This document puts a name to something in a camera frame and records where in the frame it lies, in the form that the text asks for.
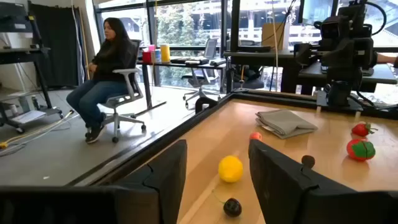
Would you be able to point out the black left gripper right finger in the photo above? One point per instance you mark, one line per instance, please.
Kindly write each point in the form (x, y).
(280, 186)

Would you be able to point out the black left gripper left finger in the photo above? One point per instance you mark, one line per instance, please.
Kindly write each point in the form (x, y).
(161, 186)

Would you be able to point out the dark brown round fruit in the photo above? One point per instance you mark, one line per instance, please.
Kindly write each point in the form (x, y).
(308, 161)

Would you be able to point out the dark cherry with green stem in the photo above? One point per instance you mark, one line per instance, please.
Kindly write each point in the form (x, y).
(232, 208)

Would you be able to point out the yellow toy lemon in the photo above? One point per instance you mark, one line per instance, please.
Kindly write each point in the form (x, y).
(230, 169)

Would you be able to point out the pink-red round fruit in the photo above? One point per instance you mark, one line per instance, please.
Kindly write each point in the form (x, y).
(255, 135)

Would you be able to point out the red toy strawberry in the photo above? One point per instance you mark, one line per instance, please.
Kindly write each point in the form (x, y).
(360, 129)

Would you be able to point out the red tomato with green top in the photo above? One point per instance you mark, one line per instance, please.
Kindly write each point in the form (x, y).
(357, 151)

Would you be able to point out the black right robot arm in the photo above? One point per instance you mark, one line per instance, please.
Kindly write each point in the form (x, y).
(354, 21)

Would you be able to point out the person's forearm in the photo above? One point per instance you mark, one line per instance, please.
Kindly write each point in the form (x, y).
(387, 58)

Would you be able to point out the folded grey cloth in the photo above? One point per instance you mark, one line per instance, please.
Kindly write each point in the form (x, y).
(284, 123)

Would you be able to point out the cardboard box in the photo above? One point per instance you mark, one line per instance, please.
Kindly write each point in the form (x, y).
(275, 35)

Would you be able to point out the black desk with pole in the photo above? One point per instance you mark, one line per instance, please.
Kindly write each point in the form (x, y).
(264, 55)

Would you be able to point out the office chair base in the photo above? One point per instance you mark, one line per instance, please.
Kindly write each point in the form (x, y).
(136, 87)

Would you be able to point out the black office chair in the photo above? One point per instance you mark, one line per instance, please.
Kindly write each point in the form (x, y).
(200, 77)

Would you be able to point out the black metal pole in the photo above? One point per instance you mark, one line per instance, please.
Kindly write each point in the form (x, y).
(234, 25)

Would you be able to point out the black office desk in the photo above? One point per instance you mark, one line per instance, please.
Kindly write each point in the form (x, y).
(186, 65)

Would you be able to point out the black keyboard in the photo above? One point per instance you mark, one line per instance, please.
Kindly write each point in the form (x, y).
(189, 60)

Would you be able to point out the red cup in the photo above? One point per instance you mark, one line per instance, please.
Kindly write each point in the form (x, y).
(146, 57)

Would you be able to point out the blue and white cup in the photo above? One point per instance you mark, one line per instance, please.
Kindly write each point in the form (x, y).
(157, 55)

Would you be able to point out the yellow cylinder container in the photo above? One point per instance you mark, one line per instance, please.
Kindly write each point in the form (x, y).
(165, 53)

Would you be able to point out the person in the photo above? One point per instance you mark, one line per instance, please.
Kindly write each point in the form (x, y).
(109, 62)

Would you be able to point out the pink box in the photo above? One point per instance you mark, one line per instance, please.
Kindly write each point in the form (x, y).
(151, 48)

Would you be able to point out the black curtain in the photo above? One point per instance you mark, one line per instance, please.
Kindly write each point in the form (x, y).
(56, 46)

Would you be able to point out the black equipment cart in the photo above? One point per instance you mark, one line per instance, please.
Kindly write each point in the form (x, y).
(18, 56)

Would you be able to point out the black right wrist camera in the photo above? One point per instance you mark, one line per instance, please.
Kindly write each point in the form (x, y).
(329, 29)

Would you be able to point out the black frame bracket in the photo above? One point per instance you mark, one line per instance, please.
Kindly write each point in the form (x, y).
(205, 104)

